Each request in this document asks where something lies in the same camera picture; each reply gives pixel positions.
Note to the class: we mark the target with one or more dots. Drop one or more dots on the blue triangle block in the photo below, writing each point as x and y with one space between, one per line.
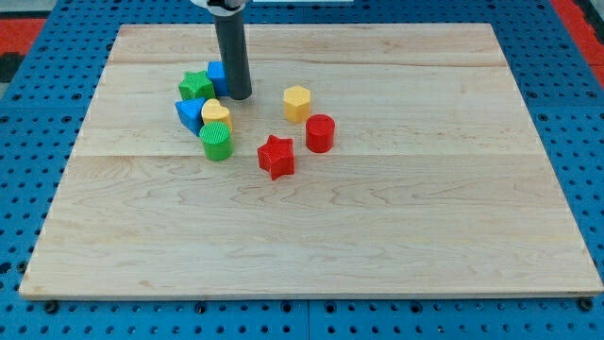
189 114

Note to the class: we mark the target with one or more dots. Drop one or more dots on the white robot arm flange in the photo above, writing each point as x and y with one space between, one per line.
222 8

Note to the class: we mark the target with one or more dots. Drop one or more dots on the yellow heart block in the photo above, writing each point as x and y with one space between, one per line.
213 111

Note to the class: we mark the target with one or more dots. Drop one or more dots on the red star block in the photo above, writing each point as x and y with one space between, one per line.
276 156

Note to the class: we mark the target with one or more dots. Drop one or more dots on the red cylinder block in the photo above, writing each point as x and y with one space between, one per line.
320 133

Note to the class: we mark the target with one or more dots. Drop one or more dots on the yellow hexagon block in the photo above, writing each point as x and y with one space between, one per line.
296 101

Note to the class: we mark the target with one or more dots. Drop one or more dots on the light wooden board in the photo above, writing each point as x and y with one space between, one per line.
437 186

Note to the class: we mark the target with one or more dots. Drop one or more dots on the green cylinder block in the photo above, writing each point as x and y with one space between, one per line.
216 140

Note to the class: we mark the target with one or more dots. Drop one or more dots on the blue cube block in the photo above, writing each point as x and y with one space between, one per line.
217 75

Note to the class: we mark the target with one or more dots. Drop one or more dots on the green star block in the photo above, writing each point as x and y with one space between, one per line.
196 85

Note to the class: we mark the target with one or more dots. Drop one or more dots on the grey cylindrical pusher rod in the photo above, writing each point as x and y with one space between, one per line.
232 46

